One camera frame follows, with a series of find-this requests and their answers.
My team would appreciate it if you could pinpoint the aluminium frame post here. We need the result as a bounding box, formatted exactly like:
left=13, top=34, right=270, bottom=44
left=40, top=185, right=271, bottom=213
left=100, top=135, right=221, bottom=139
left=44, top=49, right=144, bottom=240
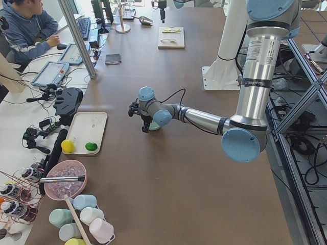
left=57, top=0, right=96, bottom=79

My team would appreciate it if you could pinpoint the blue teach pendant far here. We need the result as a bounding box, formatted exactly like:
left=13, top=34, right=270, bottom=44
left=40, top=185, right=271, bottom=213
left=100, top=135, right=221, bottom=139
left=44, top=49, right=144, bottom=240
left=58, top=43, right=83, bottom=65

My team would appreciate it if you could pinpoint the green lime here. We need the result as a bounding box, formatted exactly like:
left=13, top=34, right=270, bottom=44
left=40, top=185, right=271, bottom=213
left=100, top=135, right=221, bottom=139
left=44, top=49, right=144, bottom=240
left=85, top=142, right=98, bottom=152

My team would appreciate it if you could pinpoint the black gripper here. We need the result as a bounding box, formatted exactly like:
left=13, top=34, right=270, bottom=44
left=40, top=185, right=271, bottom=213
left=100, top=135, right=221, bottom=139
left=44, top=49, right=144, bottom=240
left=141, top=115, right=151, bottom=132
left=158, top=0, right=167, bottom=23

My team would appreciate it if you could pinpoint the blue teach pendant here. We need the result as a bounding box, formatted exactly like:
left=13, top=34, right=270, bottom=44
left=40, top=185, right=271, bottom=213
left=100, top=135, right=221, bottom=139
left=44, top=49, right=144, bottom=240
left=58, top=43, right=83, bottom=65
left=31, top=62, right=70, bottom=87

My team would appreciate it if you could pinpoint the beige rabbit tray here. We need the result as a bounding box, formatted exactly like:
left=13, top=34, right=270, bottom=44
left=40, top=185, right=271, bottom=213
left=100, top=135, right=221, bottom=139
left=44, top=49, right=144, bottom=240
left=62, top=112, right=107, bottom=155

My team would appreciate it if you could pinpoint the light green bowl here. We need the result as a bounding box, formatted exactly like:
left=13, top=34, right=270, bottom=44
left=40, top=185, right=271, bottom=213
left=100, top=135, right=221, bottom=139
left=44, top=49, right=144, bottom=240
left=149, top=121, right=160, bottom=131

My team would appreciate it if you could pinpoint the person in grey hoodie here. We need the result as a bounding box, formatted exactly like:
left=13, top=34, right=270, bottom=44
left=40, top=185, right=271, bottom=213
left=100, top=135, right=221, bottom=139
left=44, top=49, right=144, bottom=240
left=1, top=0, right=60, bottom=66

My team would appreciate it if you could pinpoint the bamboo cutting board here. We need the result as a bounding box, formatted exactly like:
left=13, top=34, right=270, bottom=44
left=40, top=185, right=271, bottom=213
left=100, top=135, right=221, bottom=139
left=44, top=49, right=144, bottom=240
left=157, top=27, right=185, bottom=49

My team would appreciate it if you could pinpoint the white ceramic spoon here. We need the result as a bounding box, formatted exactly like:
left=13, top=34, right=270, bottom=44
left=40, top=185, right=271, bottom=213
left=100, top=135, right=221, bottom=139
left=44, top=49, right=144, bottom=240
left=160, top=38, right=177, bottom=42

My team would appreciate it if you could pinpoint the metal scoop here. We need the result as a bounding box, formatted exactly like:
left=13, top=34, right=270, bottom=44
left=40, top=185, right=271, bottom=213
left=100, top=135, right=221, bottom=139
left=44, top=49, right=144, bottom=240
left=132, top=15, right=153, bottom=26

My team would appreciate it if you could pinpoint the pink bowl with ice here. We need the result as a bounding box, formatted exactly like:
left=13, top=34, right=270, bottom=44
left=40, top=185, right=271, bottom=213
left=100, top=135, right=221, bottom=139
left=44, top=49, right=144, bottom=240
left=39, top=160, right=87, bottom=201

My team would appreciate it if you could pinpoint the yellow lemon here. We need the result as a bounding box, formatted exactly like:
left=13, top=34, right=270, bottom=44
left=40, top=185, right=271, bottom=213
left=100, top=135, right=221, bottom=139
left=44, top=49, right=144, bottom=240
left=61, top=139, right=75, bottom=154

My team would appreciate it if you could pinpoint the wooden mug tree stand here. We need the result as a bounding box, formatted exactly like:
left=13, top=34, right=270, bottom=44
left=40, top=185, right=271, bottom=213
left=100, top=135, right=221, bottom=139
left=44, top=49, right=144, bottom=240
left=114, top=1, right=135, bottom=34

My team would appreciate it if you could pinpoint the blue teach pendant near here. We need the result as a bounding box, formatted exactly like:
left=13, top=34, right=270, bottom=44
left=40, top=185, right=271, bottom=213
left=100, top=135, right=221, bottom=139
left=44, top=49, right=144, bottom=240
left=31, top=62, right=70, bottom=87

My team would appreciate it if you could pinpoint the grey folded cloth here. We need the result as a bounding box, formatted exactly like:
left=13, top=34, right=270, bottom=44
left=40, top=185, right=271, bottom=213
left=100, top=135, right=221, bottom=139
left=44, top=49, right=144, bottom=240
left=105, top=54, right=121, bottom=65

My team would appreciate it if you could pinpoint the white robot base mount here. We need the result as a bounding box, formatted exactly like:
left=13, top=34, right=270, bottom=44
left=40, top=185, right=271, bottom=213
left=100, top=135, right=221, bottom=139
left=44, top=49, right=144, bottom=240
left=202, top=0, right=248, bottom=91

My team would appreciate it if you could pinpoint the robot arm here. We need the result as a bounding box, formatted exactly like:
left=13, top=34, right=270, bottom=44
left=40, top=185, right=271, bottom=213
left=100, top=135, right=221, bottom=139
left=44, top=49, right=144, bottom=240
left=129, top=1, right=302, bottom=163

